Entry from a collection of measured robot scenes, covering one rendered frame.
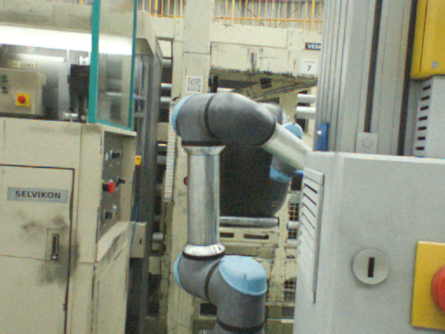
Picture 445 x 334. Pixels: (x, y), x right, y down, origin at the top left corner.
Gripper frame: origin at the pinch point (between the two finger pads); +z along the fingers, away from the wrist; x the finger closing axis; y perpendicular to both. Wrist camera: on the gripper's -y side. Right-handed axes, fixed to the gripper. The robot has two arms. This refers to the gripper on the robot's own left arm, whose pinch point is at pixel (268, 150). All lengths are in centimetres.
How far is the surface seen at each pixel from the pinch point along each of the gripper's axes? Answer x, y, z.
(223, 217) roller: 15.7, -29.8, 18.1
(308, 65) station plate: -28, 53, 42
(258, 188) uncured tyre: 2.6, -15.6, 5.7
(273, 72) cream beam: -9, 48, 42
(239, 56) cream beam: 10, 55, 41
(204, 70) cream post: 29, 38, 17
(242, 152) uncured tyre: 11.1, -1.2, 1.7
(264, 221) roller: -3.3, -30.3, 18.0
